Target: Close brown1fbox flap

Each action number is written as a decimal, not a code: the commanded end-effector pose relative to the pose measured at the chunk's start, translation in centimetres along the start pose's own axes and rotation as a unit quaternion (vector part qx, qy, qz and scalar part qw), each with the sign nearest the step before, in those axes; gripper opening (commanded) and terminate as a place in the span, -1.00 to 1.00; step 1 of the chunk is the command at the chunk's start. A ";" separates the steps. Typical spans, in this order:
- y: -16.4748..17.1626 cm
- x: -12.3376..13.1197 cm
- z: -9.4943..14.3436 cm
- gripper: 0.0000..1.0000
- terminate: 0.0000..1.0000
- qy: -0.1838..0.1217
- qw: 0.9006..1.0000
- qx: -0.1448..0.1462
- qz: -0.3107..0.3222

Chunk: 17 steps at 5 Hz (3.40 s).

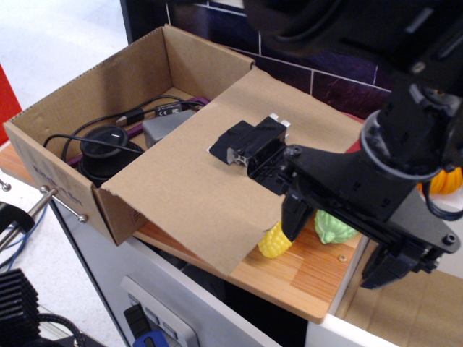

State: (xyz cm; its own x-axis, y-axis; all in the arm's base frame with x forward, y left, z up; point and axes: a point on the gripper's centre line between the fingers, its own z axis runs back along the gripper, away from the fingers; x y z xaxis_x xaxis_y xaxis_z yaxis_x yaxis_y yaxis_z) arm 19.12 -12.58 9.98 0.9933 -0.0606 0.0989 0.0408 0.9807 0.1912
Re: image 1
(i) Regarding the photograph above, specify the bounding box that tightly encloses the wooden board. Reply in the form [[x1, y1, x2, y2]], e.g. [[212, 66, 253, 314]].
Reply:
[[0, 146, 366, 325]]

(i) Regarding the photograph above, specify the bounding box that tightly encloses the purple flat case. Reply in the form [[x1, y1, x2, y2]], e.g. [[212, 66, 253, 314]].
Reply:
[[67, 96, 211, 171]]

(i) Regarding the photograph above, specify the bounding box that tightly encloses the brown cardboard box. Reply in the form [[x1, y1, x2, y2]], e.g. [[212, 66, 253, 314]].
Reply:
[[4, 25, 362, 275]]

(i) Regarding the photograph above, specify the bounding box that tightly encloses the orange toy pumpkin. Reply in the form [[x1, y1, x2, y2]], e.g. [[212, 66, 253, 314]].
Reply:
[[430, 168, 462, 195]]

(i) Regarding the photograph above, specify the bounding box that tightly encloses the grey power strip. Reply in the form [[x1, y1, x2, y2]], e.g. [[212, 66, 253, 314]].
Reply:
[[121, 276, 199, 347]]

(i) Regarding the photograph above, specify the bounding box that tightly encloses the metal clamp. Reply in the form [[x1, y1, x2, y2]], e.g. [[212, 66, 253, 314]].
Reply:
[[1, 186, 88, 251]]

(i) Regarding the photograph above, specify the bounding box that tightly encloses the black heat sink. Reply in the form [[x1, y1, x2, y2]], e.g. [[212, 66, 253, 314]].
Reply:
[[1, 269, 40, 346]]

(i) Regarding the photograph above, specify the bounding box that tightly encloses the blue plug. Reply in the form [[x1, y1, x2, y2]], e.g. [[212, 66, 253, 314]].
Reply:
[[133, 330, 178, 347]]

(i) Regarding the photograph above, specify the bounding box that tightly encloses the blue cable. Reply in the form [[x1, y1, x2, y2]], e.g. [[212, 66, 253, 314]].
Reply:
[[0, 205, 48, 270]]

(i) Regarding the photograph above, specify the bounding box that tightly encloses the black taped block on flap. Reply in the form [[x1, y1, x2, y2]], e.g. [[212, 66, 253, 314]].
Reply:
[[208, 113, 290, 181]]

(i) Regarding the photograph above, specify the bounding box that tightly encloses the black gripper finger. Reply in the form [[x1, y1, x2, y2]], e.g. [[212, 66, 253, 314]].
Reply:
[[281, 192, 313, 241], [360, 242, 427, 288]]

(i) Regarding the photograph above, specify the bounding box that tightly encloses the black usb cable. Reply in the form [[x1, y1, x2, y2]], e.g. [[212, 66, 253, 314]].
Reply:
[[43, 95, 206, 162]]

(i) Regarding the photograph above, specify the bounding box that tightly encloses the yellow toy corn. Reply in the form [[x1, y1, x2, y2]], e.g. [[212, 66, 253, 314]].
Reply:
[[258, 221, 292, 259]]

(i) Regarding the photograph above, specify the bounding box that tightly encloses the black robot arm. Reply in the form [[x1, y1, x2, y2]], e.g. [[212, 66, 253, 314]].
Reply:
[[244, 1, 462, 289]]

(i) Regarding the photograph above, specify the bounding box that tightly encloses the black round lens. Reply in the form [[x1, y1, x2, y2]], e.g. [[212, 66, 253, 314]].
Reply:
[[78, 126, 144, 187]]

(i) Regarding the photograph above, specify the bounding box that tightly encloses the green toy vegetable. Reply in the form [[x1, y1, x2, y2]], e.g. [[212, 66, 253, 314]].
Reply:
[[315, 210, 358, 244]]

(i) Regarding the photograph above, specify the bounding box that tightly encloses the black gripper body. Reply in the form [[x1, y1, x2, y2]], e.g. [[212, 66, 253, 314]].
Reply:
[[281, 145, 460, 270]]

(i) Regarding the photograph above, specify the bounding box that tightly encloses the grey power adapter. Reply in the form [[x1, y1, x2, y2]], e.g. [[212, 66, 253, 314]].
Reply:
[[143, 110, 195, 148]]

